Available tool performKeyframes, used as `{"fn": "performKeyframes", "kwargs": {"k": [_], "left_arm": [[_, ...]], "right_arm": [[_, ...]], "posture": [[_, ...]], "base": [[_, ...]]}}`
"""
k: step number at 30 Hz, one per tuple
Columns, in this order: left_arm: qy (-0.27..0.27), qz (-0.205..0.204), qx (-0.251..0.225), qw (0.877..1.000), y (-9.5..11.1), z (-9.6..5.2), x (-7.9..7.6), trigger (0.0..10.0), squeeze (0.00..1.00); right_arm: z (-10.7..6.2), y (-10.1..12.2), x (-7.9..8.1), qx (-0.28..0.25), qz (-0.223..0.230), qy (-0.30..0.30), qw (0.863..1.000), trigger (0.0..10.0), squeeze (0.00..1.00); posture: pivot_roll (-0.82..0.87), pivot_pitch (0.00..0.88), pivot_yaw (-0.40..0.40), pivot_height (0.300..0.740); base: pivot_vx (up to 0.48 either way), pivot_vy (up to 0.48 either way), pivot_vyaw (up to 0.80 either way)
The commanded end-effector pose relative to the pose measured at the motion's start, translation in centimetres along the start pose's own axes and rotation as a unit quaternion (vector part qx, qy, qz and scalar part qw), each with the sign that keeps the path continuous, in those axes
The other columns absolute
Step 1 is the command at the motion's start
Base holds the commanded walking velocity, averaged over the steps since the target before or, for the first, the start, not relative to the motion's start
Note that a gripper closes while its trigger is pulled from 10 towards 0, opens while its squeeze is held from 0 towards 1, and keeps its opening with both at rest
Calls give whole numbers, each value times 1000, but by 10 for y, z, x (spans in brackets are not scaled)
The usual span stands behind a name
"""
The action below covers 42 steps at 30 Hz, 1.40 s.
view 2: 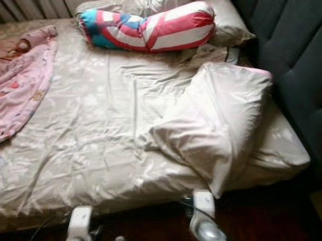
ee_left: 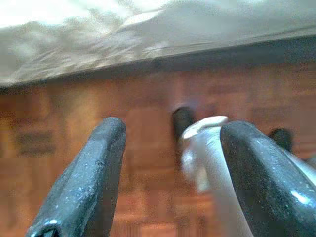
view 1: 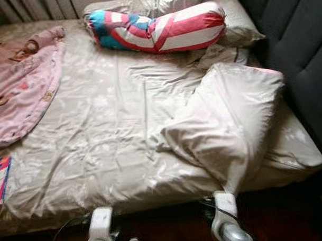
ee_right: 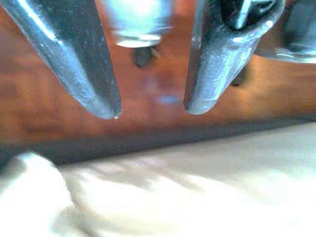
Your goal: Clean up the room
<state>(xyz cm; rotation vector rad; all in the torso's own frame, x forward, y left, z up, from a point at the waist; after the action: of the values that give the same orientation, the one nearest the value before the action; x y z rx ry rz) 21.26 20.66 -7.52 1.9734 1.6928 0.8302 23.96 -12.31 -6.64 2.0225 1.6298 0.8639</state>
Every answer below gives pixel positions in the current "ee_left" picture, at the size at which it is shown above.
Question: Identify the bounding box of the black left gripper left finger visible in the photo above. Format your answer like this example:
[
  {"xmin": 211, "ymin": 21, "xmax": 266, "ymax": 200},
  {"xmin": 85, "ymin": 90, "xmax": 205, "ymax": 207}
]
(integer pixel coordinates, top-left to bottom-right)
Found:
[{"xmin": 24, "ymin": 117, "xmax": 127, "ymax": 237}]

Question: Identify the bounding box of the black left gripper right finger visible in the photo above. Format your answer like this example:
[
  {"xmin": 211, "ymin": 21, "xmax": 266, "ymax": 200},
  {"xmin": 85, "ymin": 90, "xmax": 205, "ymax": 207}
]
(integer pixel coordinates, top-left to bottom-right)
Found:
[{"xmin": 219, "ymin": 120, "xmax": 316, "ymax": 237}]

